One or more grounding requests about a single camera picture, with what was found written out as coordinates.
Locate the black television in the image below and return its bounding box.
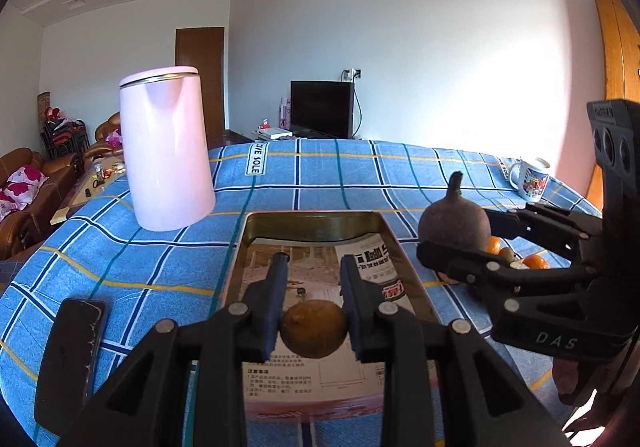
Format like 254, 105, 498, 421
290, 81, 355, 138

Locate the brown leather armchair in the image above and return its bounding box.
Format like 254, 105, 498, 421
84, 112, 122, 167

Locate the brown leather sofa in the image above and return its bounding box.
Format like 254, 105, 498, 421
1, 148, 81, 259

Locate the medium orange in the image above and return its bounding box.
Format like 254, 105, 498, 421
522, 254, 550, 269

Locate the small orange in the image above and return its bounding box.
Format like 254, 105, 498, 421
486, 236, 502, 255

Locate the brownish round fruit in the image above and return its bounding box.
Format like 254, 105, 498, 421
280, 300, 347, 359

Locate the brown wooden door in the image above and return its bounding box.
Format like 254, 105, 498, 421
175, 28, 224, 146

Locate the pink metal tin box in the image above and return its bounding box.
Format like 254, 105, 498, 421
226, 211, 437, 422

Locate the black smartphone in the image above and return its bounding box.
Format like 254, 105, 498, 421
34, 299, 107, 436

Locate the yellow green lemon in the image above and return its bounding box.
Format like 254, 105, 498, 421
499, 248, 516, 264

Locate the blue plaid tablecloth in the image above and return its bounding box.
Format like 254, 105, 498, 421
1, 139, 574, 446

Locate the pink electric kettle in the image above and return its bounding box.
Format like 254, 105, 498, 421
119, 66, 215, 231

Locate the wooden coffee table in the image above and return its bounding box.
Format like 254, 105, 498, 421
50, 155, 126, 226

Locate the paper leaflet in tin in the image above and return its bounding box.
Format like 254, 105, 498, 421
241, 233, 412, 422

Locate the cartoon printed white mug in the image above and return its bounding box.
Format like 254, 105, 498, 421
508, 158, 551, 202

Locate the purple beet with stem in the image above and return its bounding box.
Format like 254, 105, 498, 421
418, 170, 491, 252

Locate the person right hand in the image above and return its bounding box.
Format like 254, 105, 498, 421
552, 349, 639, 446

